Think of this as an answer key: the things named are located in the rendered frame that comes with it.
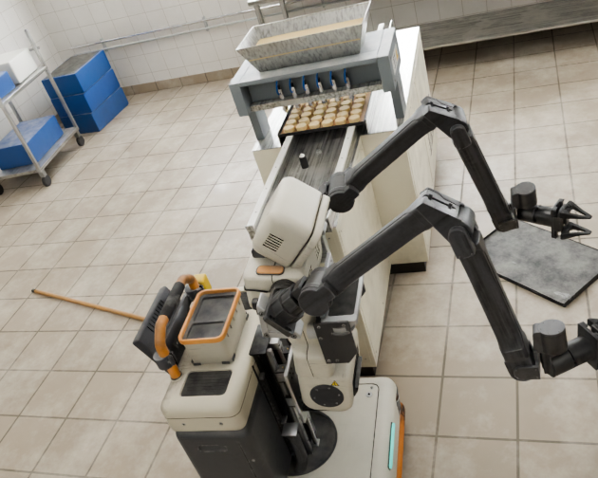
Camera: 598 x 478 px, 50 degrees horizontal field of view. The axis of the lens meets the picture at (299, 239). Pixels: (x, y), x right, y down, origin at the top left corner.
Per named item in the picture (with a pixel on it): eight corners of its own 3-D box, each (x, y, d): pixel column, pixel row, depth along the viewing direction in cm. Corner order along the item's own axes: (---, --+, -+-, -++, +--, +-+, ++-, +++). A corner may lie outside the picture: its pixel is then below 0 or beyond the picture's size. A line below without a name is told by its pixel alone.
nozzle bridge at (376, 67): (268, 119, 328) (247, 56, 309) (408, 96, 304) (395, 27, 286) (251, 151, 302) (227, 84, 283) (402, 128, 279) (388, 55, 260)
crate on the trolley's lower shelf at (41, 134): (29, 140, 605) (19, 121, 594) (64, 133, 596) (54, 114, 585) (1, 171, 561) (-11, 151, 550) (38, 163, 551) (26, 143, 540)
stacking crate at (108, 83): (89, 91, 676) (81, 73, 665) (121, 85, 662) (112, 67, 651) (59, 118, 631) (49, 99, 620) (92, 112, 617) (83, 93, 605)
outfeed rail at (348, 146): (381, 33, 385) (379, 23, 381) (385, 32, 384) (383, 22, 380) (324, 233, 231) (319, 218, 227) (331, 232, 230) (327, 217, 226)
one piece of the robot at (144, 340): (178, 399, 197) (123, 356, 189) (210, 320, 225) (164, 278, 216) (203, 388, 192) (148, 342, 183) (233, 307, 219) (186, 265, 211)
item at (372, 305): (331, 281, 343) (286, 134, 294) (395, 276, 332) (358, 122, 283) (307, 382, 290) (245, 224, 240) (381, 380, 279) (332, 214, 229)
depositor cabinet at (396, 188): (335, 163, 447) (304, 48, 401) (439, 149, 424) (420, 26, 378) (298, 284, 349) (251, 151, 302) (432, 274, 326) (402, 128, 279)
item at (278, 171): (334, 43, 394) (332, 32, 390) (339, 42, 393) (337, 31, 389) (250, 241, 240) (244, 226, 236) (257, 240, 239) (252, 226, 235)
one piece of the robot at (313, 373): (268, 435, 199) (231, 287, 162) (290, 346, 228) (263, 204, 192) (351, 442, 193) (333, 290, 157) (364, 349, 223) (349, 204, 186)
